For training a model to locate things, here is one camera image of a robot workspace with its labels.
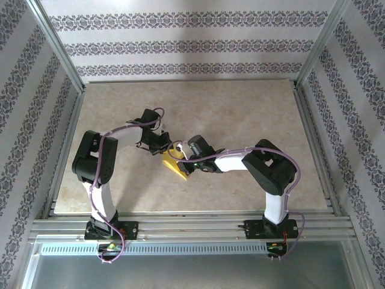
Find grey slotted cable duct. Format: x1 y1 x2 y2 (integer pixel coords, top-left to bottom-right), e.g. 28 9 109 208
39 243 289 256

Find grey metal sheet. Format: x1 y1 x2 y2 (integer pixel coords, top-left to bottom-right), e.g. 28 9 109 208
19 254 366 289

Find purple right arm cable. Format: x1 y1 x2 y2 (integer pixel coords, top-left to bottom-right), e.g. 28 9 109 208
167 140 307 262

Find yellow paper sheet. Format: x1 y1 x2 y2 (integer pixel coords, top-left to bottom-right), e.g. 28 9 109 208
161 141 189 181

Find aluminium side rail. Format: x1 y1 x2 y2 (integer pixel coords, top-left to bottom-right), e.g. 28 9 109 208
293 84 342 216
42 90 85 219

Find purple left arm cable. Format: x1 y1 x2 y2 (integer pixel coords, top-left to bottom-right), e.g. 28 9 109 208
89 107 165 265

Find small circuit board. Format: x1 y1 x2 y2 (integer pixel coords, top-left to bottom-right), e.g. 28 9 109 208
99 243 124 253
267 242 288 253

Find aluminium mounting rails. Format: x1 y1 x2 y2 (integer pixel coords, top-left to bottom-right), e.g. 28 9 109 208
28 210 354 243

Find aluminium frame post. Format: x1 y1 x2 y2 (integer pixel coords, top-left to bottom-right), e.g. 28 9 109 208
25 0 87 94
294 0 351 88

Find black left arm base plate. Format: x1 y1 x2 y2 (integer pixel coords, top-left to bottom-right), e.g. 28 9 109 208
84 220 140 241

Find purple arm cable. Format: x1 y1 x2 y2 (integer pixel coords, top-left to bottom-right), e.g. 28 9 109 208
89 107 165 265
167 140 307 262

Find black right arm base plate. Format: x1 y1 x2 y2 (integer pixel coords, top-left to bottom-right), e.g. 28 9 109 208
244 219 299 240

